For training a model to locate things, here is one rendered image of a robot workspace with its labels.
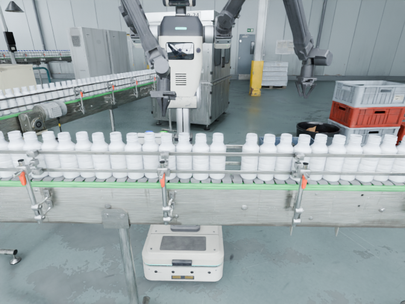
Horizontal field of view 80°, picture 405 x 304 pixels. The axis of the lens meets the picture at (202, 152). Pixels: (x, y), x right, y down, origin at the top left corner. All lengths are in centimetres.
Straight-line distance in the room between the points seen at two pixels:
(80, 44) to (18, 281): 547
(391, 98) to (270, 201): 249
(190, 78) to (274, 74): 902
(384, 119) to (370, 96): 33
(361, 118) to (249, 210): 234
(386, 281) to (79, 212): 196
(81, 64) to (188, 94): 559
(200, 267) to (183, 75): 117
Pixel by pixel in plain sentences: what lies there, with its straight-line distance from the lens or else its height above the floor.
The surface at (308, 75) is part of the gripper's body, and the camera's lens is 130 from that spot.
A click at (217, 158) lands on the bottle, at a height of 108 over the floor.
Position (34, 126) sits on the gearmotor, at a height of 91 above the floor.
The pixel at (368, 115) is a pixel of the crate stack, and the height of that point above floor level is 80.
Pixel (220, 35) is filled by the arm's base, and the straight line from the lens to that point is 142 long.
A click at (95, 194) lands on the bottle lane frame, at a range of 97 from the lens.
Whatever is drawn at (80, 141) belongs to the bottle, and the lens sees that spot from 94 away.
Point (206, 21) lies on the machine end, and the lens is 445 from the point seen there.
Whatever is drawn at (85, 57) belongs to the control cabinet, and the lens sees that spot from 671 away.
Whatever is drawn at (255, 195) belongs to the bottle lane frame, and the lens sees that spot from 90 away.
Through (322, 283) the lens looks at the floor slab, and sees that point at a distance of 201.
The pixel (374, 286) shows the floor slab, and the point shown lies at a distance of 216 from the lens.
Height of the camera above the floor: 144
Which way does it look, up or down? 23 degrees down
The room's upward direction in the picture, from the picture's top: straight up
